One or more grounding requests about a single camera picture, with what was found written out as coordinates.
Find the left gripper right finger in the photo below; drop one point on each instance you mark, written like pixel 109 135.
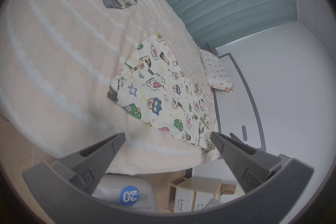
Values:
pixel 246 165

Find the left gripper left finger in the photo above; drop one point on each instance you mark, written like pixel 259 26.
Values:
pixel 89 162

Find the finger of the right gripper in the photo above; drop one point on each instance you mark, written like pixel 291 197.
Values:
pixel 240 140

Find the white printed pyjama top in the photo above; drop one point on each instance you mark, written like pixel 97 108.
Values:
pixel 162 91

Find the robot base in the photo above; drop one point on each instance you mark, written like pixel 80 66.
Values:
pixel 110 190

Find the white wooden bedside table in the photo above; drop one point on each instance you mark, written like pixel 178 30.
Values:
pixel 194 188

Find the white printed pillow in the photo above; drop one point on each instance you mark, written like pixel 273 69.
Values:
pixel 217 70

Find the bed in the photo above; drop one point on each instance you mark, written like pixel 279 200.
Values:
pixel 65 47

